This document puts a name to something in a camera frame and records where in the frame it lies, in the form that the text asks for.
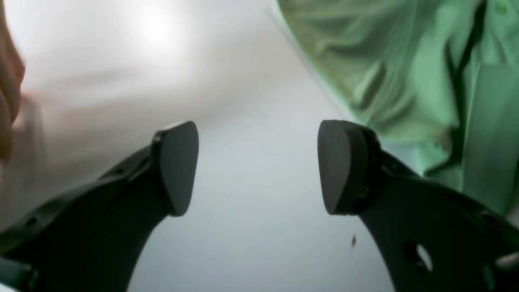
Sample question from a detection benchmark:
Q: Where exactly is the light green T-shirt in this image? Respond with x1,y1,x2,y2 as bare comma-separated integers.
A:
276,0,518,220

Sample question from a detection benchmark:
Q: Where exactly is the person's bare hand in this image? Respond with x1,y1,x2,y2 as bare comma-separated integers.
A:
0,0,26,161

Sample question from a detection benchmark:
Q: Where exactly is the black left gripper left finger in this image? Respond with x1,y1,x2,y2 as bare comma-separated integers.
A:
1,121,199,292

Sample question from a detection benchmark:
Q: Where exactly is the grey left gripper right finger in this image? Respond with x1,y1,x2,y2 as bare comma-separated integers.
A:
317,120,519,292

